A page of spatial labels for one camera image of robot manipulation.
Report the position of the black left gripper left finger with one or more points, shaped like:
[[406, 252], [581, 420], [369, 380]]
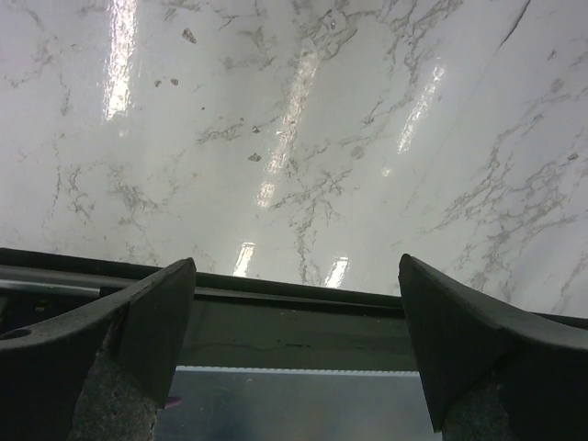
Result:
[[101, 371]]

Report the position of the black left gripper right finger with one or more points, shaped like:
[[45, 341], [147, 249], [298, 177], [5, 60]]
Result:
[[489, 370]]

